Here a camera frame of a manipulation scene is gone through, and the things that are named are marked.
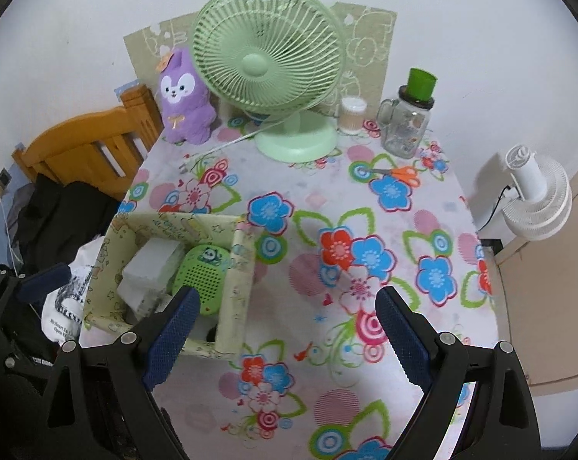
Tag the green cartoon-print board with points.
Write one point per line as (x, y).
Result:
(365, 43)

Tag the glass mug with green lid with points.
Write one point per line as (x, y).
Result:
(404, 129)

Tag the floral tablecloth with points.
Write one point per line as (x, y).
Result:
(317, 230)

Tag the cotton swab jar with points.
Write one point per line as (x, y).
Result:
(351, 117)

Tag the white floor fan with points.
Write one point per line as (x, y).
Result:
(538, 201)

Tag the cartoon-print storage box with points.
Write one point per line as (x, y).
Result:
(236, 297)

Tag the white printed cloth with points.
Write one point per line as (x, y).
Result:
(78, 287)

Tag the green panda-print device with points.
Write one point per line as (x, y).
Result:
(198, 273)

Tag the green desk fan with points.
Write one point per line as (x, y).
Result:
(255, 64)

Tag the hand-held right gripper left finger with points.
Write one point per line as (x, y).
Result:
(174, 340)

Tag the wooden chair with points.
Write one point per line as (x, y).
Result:
(78, 139)

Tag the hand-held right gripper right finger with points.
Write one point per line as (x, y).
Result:
(404, 340)

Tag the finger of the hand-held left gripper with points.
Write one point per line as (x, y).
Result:
(47, 280)

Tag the black clothing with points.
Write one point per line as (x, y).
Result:
(54, 220)

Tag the purple plush toy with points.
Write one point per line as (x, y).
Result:
(188, 115)

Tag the blue paper sheet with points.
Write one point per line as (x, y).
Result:
(126, 90)

